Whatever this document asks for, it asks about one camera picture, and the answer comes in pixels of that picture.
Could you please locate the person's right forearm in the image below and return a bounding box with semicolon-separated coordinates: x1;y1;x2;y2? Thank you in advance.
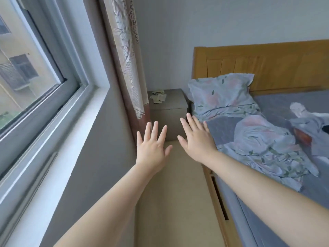
198;151;329;247

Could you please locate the white window sill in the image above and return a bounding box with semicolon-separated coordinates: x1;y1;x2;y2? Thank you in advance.
4;84;111;247

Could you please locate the floral light blue pillow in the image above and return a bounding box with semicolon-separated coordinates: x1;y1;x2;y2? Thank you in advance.
187;73;262;122

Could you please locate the grey-brown bedside cabinet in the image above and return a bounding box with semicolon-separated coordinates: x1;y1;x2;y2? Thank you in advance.
147;88;191;142

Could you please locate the floral light blue quilt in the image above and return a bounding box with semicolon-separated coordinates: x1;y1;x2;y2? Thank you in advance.
217;115;320;192

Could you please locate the white cloth item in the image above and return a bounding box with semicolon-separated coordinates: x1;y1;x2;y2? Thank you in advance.
290;102;309;118

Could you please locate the person's left forearm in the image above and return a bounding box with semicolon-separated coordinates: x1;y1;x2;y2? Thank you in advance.
53;163;158;247

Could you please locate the person's right hand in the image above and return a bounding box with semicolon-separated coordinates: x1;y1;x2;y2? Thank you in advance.
177;113;219;164

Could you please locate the wooden bed frame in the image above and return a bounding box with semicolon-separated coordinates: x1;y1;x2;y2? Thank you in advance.
192;39;329;247

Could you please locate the beige lace patterned curtain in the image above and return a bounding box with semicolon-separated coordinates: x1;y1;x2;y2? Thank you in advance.
98;0;153;146

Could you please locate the person's left hand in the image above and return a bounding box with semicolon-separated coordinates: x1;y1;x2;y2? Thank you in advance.
136;121;173;176

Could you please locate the grey garment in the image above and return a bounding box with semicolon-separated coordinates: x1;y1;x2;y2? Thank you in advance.
290;112;329;158

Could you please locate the orange cloth piece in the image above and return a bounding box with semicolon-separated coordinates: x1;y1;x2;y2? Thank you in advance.
294;128;313;146

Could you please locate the pile of small paper packets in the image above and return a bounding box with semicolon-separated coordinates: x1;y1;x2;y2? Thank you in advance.
150;90;167;104

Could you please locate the yellow building outside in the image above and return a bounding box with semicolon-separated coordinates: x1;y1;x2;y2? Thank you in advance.
0;0;61;126

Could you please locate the grey framed sliding window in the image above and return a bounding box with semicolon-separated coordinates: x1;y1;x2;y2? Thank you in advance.
0;0;96;241

